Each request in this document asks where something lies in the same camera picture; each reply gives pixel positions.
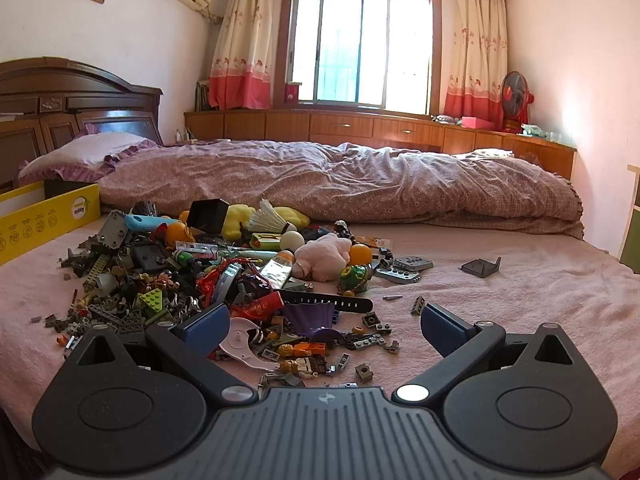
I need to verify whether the pile of toy bricks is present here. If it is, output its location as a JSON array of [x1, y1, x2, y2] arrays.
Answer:
[[45, 200, 436, 388]]

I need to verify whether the grey studded wedge plate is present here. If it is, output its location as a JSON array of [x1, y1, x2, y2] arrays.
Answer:
[[374, 265, 422, 285], [392, 255, 435, 272]]

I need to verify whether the grey perforated plate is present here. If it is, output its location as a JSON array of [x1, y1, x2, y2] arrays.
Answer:
[[96, 210, 130, 251]]

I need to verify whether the black square box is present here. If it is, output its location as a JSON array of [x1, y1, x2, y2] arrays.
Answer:
[[186, 198, 230, 233]]

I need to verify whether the black watch strap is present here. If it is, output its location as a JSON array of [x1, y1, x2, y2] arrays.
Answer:
[[277, 290, 374, 313]]

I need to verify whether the long wooden cabinet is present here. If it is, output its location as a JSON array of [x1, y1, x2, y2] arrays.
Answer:
[[183, 107, 577, 181]]

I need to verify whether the pink curved plastic shell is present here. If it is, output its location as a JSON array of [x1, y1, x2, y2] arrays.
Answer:
[[220, 316, 278, 372]]

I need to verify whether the green orange packet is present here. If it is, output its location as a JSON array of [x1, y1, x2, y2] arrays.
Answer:
[[250, 232, 285, 250]]

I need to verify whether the white shuttlecock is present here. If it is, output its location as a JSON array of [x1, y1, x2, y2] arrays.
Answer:
[[248, 198, 287, 235]]

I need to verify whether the blue plastic handle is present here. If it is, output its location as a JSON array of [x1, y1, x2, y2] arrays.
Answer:
[[124, 213, 183, 233]]

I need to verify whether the yellow cardboard box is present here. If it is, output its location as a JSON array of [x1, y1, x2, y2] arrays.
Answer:
[[0, 182, 102, 267]]

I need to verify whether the purple floral quilt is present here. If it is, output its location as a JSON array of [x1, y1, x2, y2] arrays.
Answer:
[[95, 139, 586, 240]]

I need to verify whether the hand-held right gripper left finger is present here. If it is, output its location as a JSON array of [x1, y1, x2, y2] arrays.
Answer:
[[65, 302, 258, 404]]

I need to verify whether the red mesh bag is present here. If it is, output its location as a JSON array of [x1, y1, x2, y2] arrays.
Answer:
[[197, 265, 241, 306]]

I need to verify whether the floral curtain red hem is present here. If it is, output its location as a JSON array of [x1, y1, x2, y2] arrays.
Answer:
[[207, 0, 285, 111], [442, 0, 508, 133]]

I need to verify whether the dark grey bracket piece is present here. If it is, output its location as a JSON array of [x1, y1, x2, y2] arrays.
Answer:
[[459, 256, 502, 279]]

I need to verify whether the red standing fan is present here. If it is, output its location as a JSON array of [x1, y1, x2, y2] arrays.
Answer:
[[500, 71, 536, 134]]

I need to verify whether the purple plastic piece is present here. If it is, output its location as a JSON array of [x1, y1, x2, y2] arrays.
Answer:
[[282, 302, 337, 338]]

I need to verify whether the wooden framed window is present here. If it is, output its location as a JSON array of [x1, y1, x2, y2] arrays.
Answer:
[[272, 0, 443, 116]]

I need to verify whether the clear blister toy pack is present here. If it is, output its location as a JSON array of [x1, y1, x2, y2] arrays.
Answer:
[[175, 241, 218, 261]]

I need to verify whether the green turtle toy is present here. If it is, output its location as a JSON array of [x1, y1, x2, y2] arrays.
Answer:
[[337, 262, 373, 296]]

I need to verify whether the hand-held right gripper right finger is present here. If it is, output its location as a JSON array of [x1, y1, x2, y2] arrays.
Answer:
[[392, 302, 576, 406]]

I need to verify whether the purple frilled pillow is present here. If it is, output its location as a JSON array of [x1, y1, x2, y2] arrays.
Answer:
[[17, 124, 160, 184]]

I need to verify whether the green wooden furniture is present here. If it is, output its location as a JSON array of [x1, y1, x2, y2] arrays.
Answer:
[[619, 164, 640, 275]]

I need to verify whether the pink plush toy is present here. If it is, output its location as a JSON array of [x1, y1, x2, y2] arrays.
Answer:
[[291, 232, 353, 282]]

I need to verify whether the dark wooden headboard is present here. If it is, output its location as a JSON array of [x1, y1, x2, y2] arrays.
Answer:
[[0, 56, 165, 195]]

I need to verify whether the yellow plush toy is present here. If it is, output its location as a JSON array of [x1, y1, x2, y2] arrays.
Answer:
[[221, 204, 312, 241]]

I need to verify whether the red packet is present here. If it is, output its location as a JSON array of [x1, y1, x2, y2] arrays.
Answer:
[[240, 291, 286, 321]]

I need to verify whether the lime green wedge plate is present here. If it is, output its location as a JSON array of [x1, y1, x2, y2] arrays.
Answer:
[[137, 287, 171, 317]]

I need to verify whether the silver foil packet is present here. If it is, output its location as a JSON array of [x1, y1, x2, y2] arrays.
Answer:
[[260, 252, 296, 288]]

